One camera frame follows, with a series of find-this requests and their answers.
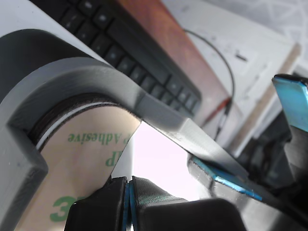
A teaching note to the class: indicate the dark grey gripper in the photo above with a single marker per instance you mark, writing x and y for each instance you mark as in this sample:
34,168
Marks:
296,156

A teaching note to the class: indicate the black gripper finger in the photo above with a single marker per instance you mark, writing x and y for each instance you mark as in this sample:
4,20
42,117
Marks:
101,211
180,214

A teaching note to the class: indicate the black computer keyboard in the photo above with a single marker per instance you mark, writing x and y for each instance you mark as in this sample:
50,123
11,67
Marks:
125,31

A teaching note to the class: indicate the beige wooden edge strip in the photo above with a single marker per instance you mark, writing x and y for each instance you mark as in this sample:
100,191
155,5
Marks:
269,96

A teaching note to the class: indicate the grey fixture with dark legs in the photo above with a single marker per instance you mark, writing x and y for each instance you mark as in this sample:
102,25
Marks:
72,77

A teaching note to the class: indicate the tan printed protective film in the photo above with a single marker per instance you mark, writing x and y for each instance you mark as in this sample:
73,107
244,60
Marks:
72,156

